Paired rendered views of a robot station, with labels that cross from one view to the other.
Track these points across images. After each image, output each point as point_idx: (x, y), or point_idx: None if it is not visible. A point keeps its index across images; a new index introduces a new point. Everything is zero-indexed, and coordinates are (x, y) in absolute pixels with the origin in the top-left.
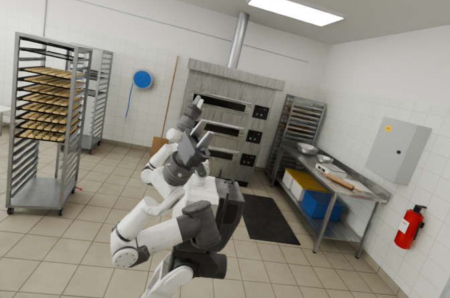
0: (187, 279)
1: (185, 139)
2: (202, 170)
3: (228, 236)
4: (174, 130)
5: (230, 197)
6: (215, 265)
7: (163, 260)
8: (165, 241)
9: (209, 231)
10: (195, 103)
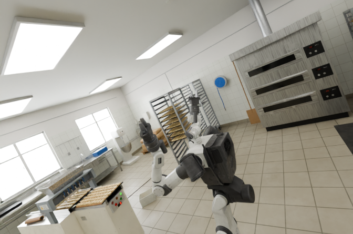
0: (224, 203)
1: None
2: (189, 135)
3: (226, 171)
4: (188, 116)
5: (211, 145)
6: (237, 192)
7: None
8: (172, 180)
9: (190, 171)
10: (191, 95)
